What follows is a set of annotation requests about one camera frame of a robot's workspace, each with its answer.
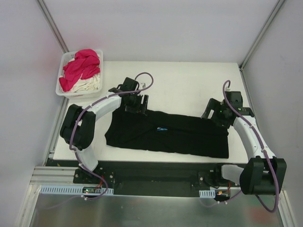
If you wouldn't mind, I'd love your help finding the black graphic t shirt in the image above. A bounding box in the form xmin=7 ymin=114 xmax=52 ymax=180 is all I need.
xmin=105 ymin=109 xmax=229 ymax=158

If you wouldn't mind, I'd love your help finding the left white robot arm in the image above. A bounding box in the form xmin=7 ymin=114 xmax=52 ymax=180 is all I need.
xmin=60 ymin=73 xmax=154 ymax=184

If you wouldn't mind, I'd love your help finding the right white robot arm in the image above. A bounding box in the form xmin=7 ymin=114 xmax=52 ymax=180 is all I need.
xmin=202 ymin=91 xmax=287 ymax=195

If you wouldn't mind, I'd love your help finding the white t shirt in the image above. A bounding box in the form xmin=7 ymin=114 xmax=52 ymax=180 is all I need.
xmin=61 ymin=53 xmax=102 ymax=93

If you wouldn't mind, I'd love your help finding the pink t shirt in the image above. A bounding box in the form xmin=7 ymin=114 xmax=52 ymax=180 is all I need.
xmin=59 ymin=49 xmax=101 ymax=93

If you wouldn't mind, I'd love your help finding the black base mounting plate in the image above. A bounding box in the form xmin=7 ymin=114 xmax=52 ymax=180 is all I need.
xmin=46 ymin=159 xmax=230 ymax=197

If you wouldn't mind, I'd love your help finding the right white cable duct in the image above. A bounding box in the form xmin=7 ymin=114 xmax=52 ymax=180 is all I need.
xmin=199 ymin=189 xmax=216 ymax=199

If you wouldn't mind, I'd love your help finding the white cable duct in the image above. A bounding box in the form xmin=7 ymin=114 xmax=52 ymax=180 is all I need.
xmin=199 ymin=189 xmax=216 ymax=199
xmin=40 ymin=185 xmax=114 ymax=196

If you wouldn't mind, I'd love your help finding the aluminium frame rail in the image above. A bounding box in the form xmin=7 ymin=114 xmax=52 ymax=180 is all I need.
xmin=30 ymin=166 xmax=77 ymax=185

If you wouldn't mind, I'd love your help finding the left white cable duct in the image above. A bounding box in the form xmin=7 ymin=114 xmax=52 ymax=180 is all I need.
xmin=40 ymin=185 xmax=114 ymax=196

